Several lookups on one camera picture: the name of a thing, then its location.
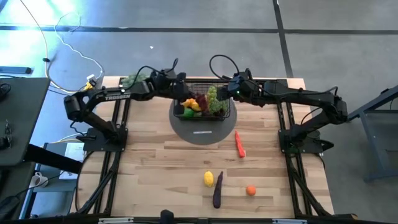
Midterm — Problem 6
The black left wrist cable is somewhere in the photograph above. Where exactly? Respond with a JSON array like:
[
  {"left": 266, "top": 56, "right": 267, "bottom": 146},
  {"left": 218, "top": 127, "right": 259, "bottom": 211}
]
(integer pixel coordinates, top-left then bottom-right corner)
[{"left": 123, "top": 57, "right": 180, "bottom": 91}]

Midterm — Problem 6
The blue-grey metal table frame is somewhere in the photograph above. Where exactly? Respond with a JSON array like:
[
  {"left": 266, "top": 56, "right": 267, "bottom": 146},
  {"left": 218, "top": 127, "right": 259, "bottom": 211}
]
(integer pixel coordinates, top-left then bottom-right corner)
[{"left": 341, "top": 83, "right": 398, "bottom": 183}]

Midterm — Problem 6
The grey round woven placemat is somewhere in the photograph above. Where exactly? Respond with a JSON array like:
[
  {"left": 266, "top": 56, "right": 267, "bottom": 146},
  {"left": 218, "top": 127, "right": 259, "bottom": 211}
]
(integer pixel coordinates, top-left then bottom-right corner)
[{"left": 169, "top": 90, "right": 238, "bottom": 146}]

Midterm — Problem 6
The white floor cable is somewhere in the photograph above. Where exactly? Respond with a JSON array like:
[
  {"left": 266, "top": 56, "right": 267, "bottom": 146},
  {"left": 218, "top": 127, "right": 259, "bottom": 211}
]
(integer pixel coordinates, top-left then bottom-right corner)
[{"left": 53, "top": 12, "right": 104, "bottom": 80}]

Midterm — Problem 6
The yellow floor cable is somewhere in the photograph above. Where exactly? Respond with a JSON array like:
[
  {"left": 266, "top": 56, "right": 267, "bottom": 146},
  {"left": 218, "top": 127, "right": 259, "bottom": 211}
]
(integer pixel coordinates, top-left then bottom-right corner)
[{"left": 19, "top": 0, "right": 94, "bottom": 94}]

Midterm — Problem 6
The black aluminium table frame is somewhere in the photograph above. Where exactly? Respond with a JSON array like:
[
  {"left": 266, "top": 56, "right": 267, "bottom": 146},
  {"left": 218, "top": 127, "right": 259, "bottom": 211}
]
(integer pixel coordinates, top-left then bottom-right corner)
[{"left": 70, "top": 77, "right": 358, "bottom": 224}]

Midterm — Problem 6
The black slanted beam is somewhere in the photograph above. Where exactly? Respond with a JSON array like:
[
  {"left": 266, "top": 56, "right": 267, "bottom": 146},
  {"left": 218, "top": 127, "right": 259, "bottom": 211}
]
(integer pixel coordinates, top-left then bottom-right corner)
[{"left": 24, "top": 144, "right": 83, "bottom": 174}]

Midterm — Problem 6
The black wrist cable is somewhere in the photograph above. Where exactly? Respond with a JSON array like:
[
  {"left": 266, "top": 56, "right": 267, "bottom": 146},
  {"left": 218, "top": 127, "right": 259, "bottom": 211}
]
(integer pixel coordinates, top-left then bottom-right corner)
[
  {"left": 123, "top": 57, "right": 180, "bottom": 91},
  {"left": 208, "top": 54, "right": 241, "bottom": 80}
]

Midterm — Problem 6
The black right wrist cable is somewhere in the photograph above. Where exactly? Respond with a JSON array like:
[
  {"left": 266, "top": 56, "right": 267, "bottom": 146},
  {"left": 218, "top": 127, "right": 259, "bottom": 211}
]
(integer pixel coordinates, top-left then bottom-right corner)
[{"left": 208, "top": 54, "right": 241, "bottom": 80}]

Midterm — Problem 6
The white paper box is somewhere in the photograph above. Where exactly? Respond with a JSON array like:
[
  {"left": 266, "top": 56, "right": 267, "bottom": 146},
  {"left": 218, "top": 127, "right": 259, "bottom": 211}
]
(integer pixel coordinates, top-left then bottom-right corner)
[{"left": 58, "top": 142, "right": 86, "bottom": 180}]

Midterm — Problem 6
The silver metal bracket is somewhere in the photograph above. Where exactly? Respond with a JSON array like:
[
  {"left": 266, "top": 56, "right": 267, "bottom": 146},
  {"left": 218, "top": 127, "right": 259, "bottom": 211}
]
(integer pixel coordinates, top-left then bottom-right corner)
[
  {"left": 98, "top": 217, "right": 134, "bottom": 224},
  {"left": 272, "top": 218, "right": 308, "bottom": 224}
]

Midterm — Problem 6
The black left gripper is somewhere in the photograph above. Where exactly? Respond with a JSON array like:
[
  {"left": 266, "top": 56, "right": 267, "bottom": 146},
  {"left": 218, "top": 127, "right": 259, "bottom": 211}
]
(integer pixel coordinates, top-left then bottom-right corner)
[{"left": 167, "top": 73, "right": 191, "bottom": 116}]

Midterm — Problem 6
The green grape bunch with leaves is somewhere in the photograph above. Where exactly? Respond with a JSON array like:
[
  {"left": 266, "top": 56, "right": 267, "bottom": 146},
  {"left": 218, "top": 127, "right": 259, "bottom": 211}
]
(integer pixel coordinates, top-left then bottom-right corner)
[{"left": 206, "top": 85, "right": 229, "bottom": 114}]

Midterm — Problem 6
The pale green grape bunch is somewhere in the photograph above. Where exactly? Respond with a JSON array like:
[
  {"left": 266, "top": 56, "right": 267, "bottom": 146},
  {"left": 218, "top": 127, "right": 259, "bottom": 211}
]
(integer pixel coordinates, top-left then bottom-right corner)
[{"left": 120, "top": 73, "right": 150, "bottom": 86}]

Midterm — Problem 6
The purple eggplant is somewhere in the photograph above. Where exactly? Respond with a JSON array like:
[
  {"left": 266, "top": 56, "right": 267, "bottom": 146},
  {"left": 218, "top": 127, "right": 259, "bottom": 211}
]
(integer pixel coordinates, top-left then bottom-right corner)
[{"left": 212, "top": 171, "right": 224, "bottom": 209}]

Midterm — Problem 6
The dark grey desk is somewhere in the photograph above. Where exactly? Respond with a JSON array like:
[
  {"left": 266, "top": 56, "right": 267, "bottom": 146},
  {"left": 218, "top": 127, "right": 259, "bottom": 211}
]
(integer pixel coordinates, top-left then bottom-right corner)
[{"left": 0, "top": 77, "right": 51, "bottom": 167}]

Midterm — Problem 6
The orange carrot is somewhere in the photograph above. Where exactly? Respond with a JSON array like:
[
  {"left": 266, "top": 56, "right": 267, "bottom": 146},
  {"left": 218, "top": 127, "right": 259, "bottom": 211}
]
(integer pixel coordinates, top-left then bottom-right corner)
[{"left": 234, "top": 130, "right": 246, "bottom": 159}]

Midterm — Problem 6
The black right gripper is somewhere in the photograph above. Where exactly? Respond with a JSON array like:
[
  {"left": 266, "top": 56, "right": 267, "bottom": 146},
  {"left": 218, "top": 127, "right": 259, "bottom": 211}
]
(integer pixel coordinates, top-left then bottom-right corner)
[{"left": 217, "top": 73, "right": 261, "bottom": 102}]

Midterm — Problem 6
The white mug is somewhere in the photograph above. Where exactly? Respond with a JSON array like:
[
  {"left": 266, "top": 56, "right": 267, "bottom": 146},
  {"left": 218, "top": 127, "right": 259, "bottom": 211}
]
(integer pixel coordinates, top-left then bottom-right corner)
[{"left": 29, "top": 171, "right": 50, "bottom": 189}]

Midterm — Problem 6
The yellow lemon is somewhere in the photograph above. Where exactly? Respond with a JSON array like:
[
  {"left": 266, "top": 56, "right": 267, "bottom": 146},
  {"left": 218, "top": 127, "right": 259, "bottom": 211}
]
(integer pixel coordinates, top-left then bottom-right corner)
[{"left": 203, "top": 170, "right": 215, "bottom": 188}]

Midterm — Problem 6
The black flat device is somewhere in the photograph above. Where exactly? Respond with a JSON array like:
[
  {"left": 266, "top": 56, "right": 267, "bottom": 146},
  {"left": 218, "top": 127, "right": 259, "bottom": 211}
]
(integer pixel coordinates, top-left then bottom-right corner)
[{"left": 0, "top": 65, "right": 33, "bottom": 75}]

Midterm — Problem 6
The black wire basket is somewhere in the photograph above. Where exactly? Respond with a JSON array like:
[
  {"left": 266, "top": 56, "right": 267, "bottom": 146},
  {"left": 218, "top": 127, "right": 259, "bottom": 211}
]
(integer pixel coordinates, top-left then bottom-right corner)
[{"left": 172, "top": 81, "right": 232, "bottom": 121}]

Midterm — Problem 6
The red grape bunch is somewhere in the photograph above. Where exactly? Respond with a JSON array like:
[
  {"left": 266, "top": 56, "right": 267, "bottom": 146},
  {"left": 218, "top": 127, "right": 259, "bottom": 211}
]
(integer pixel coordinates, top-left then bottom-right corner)
[{"left": 195, "top": 93, "right": 208, "bottom": 112}]

